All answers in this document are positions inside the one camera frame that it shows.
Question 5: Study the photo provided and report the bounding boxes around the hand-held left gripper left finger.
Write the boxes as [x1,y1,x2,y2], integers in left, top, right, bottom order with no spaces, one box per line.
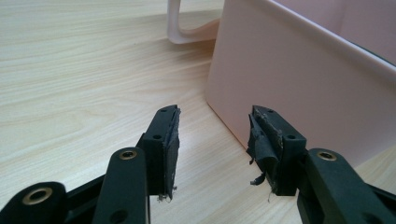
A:
[135,104,182,201]

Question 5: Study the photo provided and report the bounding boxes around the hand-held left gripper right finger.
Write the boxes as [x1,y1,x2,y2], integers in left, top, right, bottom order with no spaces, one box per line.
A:
[246,105,309,197]

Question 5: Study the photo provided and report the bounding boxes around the pink plastic bin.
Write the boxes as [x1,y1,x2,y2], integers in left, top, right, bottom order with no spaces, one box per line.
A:
[204,0,396,168]

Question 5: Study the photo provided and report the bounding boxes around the white plastic handle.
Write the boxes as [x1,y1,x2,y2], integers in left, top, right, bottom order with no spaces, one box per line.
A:
[166,0,222,45]

